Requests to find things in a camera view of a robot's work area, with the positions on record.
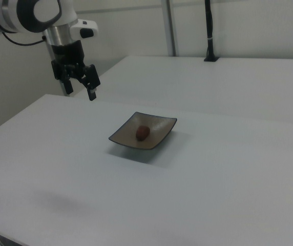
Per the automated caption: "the black camera stand pole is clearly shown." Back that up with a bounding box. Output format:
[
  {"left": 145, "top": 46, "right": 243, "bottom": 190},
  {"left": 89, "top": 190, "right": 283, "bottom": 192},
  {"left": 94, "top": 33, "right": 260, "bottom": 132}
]
[{"left": 203, "top": 0, "right": 220, "bottom": 63}]

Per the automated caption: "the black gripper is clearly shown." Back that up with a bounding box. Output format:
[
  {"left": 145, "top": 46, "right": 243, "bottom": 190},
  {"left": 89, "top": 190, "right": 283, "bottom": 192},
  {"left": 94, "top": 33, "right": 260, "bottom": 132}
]
[{"left": 49, "top": 40, "right": 102, "bottom": 101}]

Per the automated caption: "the small round brown food item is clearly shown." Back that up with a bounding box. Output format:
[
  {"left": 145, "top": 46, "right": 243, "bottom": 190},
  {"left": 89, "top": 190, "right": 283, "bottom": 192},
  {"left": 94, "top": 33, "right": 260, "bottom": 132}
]
[{"left": 135, "top": 125, "right": 151, "bottom": 141}]

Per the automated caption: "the square brown ceramic plate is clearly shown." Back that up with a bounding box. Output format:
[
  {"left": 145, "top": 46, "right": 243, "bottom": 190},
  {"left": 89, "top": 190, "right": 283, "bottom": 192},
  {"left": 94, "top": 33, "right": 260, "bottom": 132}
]
[{"left": 108, "top": 111, "right": 178, "bottom": 150}]

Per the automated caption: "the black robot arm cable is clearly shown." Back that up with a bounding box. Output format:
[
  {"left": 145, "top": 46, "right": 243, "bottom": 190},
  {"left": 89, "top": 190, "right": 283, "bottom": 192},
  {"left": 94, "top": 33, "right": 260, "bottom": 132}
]
[{"left": 1, "top": 32, "right": 47, "bottom": 47}]

